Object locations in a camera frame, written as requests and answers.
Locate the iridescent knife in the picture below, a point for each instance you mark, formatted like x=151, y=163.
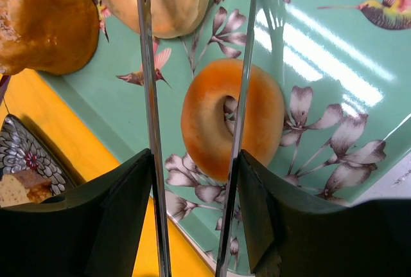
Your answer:
x=3, y=86

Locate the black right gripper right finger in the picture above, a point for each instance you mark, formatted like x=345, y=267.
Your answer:
x=292, y=233

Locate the sugar-crusted round bun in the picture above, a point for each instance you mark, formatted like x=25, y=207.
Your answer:
x=55, y=36

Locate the metal serving tongs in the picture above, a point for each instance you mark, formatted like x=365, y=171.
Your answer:
x=145, y=22

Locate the green floral tray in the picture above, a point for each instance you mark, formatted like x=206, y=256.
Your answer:
x=345, y=79

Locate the black floral square plate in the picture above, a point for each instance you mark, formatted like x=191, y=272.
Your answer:
x=22, y=150

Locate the brown bread slice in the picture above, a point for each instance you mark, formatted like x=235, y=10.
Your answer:
x=24, y=187

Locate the glazed orange donut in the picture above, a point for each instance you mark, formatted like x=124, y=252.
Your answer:
x=204, y=132

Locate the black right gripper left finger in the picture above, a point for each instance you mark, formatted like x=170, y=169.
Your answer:
x=91, y=230

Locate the yellow placemat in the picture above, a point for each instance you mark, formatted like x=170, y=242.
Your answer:
x=30, y=98

